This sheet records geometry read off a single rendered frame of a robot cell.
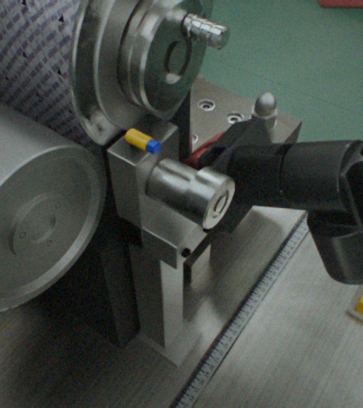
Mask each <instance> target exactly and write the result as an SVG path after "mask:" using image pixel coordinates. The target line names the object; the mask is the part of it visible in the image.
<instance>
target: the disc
mask: <svg viewBox="0 0 363 408"><path fill-rule="evenodd" d="M110 1H111V0H80V3H79V5H78V8H77V13H76V16H75V19H74V23H73V24H74V25H73V33H72V37H71V43H70V49H69V89H70V95H71V101H72V105H73V109H74V111H75V113H76V117H77V120H78V122H79V124H80V125H81V127H82V129H83V131H84V132H85V134H86V135H88V136H89V138H90V139H91V140H92V141H93V142H94V143H96V144H98V145H100V146H102V147H104V148H106V149H109V148H110V147H111V146H112V145H113V144H114V143H116V142H117V141H119V140H120V139H121V138H122V137H123V136H125V135H126V134H127V133H128V131H125V130H122V129H119V128H117V127H116V126H114V125H113V124H111V123H110V122H109V121H108V119H107V118H106V117H105V115H104V113H103V112H102V110H101V106H100V104H98V101H97V94H96V89H95V81H94V66H95V60H94V57H95V51H96V46H97V38H98V35H99V32H100V27H101V23H102V21H103V17H104V15H105V12H106V10H107V7H108V5H109V3H110ZM203 7H204V9H205V13H206V15H207V19H208V20H211V17H212V8H213V0H203ZM186 96H187V95H186ZM186 96H185V97H184V98H183V99H182V100H181V101H180V102H179V103H178V104H177V105H175V106H174V107H173V108H170V109H168V110H167V111H165V112H164V113H163V114H162V115H160V116H159V118H160V119H162V120H164V121H166V122H168V121H169V120H170V119H171V118H172V116H173V115H174V113H176V112H177V110H178V109H179V107H180V105H181V104H182V103H183V101H184V99H185V98H186Z"/></svg>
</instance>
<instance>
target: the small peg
mask: <svg viewBox="0 0 363 408"><path fill-rule="evenodd" d="M229 31H230V30H229V27H227V26H224V25H221V23H219V24H218V22H214V21H212V20H208V19H207V18H202V17H199V16H198V15H195V14H189V15H188V16H187V17H186V19H185V21H184V24H183V35H184V36H185V37H187V38H190V39H193V40H194V41H197V42H202V43H203V44H205V45H207V46H209V45H211V47H212V48H214V49H217V50H221V49H223V47H224V46H225V45H226V44H227V42H228V39H229V34H230V33H229Z"/></svg>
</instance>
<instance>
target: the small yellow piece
mask: <svg viewBox="0 0 363 408"><path fill-rule="evenodd" d="M126 141H127V142H129V143H130V146H131V147H135V146H137V147H139V148H140V149H142V150H144V151H148V152H150V153H152V154H154V155H156V154H157V153H158V152H159V151H160V148H161V144H160V142H158V141H156V140H154V139H153V138H151V137H149V136H147V135H145V134H143V133H141V132H139V131H137V130H135V129H131V130H129V131H128V133H127V135H126Z"/></svg>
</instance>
